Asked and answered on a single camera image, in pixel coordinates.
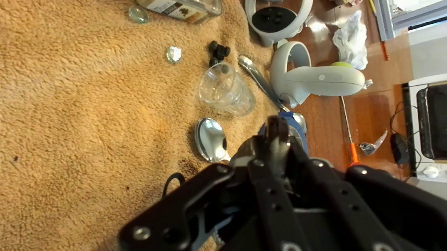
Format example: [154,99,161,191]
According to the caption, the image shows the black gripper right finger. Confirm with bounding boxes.
[274,117,401,251]

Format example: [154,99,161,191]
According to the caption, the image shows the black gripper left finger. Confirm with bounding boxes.
[245,138,312,251]

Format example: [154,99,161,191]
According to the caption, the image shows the black computer mouse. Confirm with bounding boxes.
[390,132,410,164]

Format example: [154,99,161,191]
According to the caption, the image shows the wooden dining table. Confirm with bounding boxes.
[260,0,447,187]

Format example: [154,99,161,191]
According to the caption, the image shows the metal spoon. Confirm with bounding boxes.
[195,117,231,163]

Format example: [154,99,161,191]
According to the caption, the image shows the white VR controller rear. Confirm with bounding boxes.
[270,41,368,107]

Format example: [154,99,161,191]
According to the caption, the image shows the white vr controller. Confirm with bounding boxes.
[270,41,368,107]
[245,0,313,46]

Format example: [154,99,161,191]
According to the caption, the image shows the clear drinking glass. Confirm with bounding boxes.
[199,62,256,115]

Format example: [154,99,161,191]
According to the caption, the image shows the white toaster oven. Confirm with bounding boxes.
[403,74,447,182]

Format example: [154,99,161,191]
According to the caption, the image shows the yellow-green tennis ball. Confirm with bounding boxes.
[331,61,358,69]

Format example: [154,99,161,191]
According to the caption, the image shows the small black clip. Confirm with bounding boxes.
[208,40,231,65]

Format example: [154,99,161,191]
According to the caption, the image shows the crumpled white tissue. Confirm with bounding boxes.
[333,9,368,69]

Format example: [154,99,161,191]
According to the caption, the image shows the white VR controller front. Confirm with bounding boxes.
[245,0,313,46]

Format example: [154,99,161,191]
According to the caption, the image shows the tan towel table cover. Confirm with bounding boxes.
[0,0,271,251]

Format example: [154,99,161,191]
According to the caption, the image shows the orange handled screwdriver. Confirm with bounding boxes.
[340,96,359,166]

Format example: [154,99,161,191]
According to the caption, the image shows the aluminium frame stand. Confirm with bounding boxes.
[373,0,447,41]

